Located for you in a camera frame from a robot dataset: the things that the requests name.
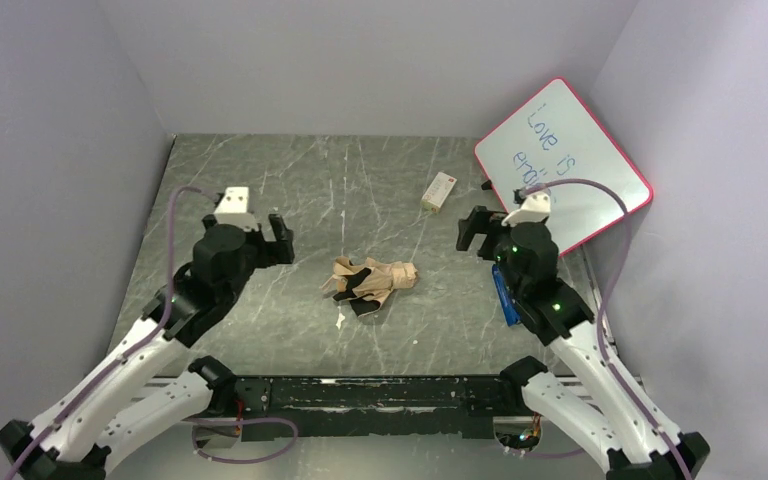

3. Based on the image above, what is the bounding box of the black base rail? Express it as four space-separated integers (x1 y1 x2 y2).
221 375 532 441

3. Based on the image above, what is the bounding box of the aluminium frame rail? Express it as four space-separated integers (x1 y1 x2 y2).
125 377 644 425

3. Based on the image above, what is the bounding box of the pink framed whiteboard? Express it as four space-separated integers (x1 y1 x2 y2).
474 77 654 254

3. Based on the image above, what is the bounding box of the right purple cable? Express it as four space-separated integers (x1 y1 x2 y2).
503 177 693 480

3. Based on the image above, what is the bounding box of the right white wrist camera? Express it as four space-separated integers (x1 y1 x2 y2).
501 189 551 227

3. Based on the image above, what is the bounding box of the beige folding umbrella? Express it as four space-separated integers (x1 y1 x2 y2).
320 256 419 318

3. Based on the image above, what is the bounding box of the blue marker pen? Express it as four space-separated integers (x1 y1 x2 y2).
491 265 520 327

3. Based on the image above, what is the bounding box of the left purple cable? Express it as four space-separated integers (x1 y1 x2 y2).
3 185 300 480

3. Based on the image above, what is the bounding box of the purple cable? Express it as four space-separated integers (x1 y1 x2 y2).
503 177 693 480
3 185 300 480

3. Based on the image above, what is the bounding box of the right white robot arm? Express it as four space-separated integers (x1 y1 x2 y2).
456 206 711 479

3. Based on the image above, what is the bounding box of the small white eraser box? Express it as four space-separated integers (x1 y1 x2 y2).
421 172 457 213

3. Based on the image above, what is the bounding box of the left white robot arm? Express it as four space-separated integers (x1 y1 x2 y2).
0 213 294 479

